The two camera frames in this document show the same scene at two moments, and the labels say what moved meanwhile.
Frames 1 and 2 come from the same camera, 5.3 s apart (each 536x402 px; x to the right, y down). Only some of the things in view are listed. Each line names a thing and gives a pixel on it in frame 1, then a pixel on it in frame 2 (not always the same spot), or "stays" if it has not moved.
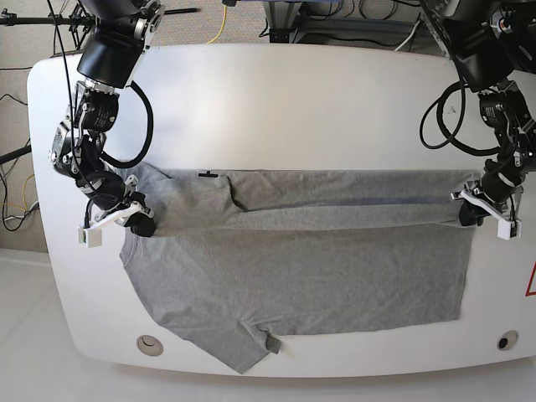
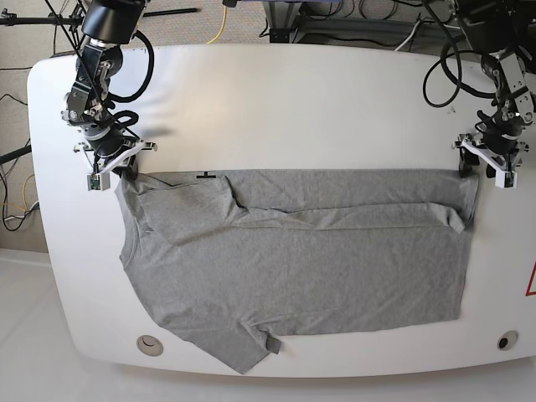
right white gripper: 506,229 -> 505,177
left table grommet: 149,345 stays
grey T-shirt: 238,256 stays
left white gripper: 91,234 -> 100,181
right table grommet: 507,340 stays
